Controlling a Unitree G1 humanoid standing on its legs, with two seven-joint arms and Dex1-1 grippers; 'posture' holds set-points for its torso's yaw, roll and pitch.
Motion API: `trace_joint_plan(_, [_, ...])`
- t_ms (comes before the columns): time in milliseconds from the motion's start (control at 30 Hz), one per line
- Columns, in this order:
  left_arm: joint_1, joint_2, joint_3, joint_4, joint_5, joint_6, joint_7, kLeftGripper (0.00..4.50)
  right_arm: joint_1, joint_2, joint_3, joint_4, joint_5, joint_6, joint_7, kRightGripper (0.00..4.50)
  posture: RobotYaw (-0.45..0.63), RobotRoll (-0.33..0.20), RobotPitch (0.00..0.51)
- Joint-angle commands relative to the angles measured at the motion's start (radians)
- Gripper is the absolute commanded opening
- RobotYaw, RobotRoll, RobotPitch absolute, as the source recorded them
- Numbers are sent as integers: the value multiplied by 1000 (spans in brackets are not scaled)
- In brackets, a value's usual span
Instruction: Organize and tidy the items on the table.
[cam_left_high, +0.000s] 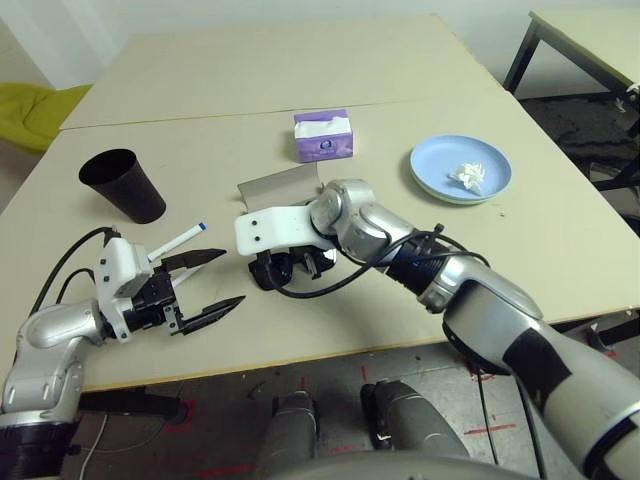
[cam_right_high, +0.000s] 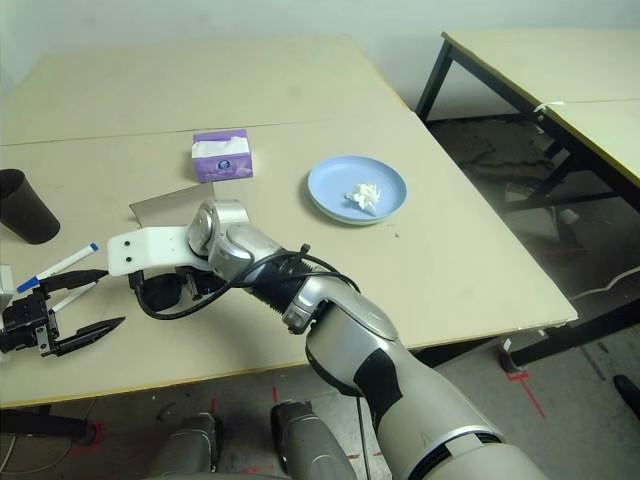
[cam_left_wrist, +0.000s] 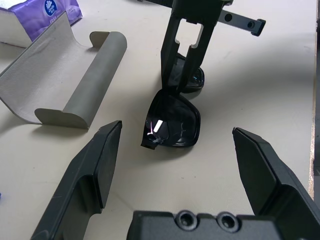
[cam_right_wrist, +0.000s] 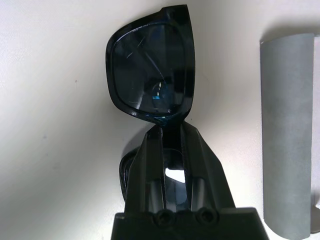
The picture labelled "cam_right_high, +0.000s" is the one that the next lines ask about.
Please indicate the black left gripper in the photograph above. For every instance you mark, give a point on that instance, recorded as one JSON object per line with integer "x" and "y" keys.
{"x": 22, "y": 322}

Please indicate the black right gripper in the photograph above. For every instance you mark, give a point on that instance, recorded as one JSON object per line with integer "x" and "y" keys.
{"x": 202, "y": 285}

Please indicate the thin white pen blue eraser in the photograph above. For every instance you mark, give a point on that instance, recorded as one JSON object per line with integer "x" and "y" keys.
{"x": 75, "y": 296}

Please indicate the thick white marker blue cap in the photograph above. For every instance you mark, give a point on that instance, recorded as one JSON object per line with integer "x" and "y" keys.
{"x": 70, "y": 260}

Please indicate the grey glasses case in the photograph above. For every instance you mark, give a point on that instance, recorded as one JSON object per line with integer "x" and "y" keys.
{"x": 165, "y": 210}

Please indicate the blue plate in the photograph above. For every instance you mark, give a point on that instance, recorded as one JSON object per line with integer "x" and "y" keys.
{"x": 340, "y": 180}

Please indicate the white tissue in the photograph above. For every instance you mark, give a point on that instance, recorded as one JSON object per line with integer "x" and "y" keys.
{"x": 364, "y": 196}

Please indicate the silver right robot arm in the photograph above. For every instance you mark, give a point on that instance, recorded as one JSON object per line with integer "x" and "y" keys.
{"x": 350, "y": 340}

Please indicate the black cup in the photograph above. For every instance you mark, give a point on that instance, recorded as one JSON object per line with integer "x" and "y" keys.
{"x": 25, "y": 210}

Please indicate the black table leg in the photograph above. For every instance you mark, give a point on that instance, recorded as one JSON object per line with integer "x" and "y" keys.
{"x": 575, "y": 335}
{"x": 40, "y": 420}

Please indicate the purple tissue box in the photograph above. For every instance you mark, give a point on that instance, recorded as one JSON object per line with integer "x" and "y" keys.
{"x": 225, "y": 165}

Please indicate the red floor tape corner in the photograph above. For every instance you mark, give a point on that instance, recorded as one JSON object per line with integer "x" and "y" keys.
{"x": 97, "y": 440}

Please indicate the grey robot left leg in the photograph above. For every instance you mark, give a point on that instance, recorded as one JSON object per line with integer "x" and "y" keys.
{"x": 192, "y": 445}

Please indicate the grey robot leg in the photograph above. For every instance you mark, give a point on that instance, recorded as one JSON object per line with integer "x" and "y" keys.
{"x": 310, "y": 440}
{"x": 192, "y": 445}

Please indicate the grey robot right leg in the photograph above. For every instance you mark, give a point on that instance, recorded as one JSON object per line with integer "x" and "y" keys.
{"x": 310, "y": 440}

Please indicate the side table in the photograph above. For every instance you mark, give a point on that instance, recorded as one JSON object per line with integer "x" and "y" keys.
{"x": 432, "y": 80}

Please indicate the small white floor object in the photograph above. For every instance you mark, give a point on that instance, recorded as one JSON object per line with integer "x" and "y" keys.
{"x": 569, "y": 216}

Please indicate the white tie on side table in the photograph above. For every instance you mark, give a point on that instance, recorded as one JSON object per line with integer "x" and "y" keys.
{"x": 545, "y": 106}

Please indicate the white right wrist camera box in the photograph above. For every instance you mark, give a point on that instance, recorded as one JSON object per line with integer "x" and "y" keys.
{"x": 145, "y": 250}

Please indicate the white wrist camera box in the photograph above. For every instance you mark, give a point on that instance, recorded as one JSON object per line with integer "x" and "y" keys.
{"x": 145, "y": 250}
{"x": 5, "y": 285}

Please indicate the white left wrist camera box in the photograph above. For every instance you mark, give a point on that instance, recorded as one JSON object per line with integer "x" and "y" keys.
{"x": 5, "y": 285}

